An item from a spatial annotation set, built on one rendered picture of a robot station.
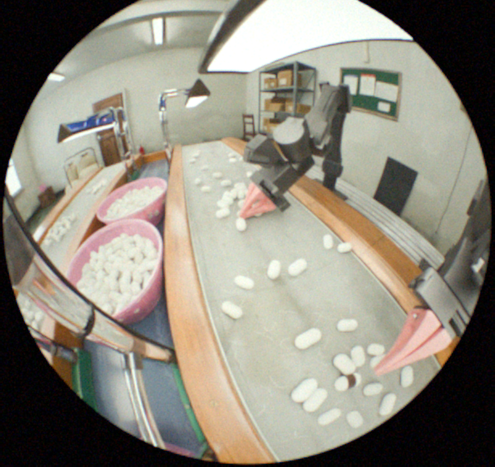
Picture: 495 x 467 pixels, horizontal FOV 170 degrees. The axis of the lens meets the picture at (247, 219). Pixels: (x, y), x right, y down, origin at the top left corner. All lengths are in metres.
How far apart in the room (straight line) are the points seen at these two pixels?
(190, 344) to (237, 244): 0.20
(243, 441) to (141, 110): 4.88
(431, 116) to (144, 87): 5.29
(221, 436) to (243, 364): 0.11
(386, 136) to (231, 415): 2.36
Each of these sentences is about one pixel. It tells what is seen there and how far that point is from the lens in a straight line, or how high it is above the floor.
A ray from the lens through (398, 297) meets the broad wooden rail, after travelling 0.37.
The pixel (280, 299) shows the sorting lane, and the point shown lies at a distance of 0.26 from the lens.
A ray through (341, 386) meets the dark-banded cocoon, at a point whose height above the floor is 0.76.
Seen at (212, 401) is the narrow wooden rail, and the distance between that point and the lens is 0.22.
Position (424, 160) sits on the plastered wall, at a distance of 2.18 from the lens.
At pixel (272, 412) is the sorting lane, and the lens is 0.25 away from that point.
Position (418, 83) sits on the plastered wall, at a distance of 2.35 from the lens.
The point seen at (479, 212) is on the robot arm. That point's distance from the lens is 0.20.
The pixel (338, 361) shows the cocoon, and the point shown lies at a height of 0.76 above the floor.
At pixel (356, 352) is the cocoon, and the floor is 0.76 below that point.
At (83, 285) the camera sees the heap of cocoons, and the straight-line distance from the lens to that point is 0.44.
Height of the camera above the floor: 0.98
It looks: 38 degrees down
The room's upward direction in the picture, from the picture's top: straight up
